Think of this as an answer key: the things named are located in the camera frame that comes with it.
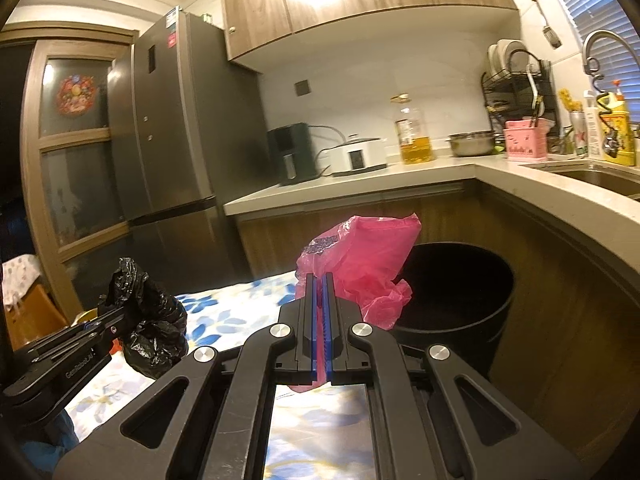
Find black dish rack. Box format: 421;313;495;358
481;57;558;143

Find yellow detergent bottle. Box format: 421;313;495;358
600;80;637;167

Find dark grey refrigerator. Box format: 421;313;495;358
106;7;273;286

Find steel kitchen faucet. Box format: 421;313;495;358
581;30;640;91

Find white electric cooker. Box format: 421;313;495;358
320;134;388;177

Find appliance power cable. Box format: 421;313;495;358
310;125;347;177

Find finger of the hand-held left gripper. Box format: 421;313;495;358
12;305;126;356
30;325;121;362

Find steel sink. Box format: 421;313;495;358
520;160;640;198

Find metal can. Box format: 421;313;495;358
570;111;588;156

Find black plastic bag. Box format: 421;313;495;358
104;257;189;380

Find hanging metal spatula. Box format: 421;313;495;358
522;0;563;50

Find dotted white cloth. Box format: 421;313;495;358
0;255;43;307

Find white plate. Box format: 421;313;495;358
487;42;505;77
502;38;541;78

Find white pump bottle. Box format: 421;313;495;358
582;91;606;159

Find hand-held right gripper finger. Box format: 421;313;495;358
52;272;321;480
324;272;588;480

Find steel bowl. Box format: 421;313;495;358
446;130;497;157

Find pink plastic bag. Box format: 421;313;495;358
294;212;422;393

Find wooden chair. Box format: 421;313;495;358
0;280;71;351

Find black trash bin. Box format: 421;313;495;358
390;241;516;381

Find cooking oil bottle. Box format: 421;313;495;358
391;93;432;166

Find window blinds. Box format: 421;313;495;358
542;0;640;126

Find pink utensil holder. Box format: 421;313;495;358
504;120;548;162

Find red round door decoration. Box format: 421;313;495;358
56;75;95;117

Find floral cloth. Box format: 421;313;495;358
10;269;373;480

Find black air fryer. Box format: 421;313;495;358
266;122;318;186

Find wooden base cabinets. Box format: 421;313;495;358
235;180;640;461

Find wooden glass door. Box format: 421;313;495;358
20;30;141;321

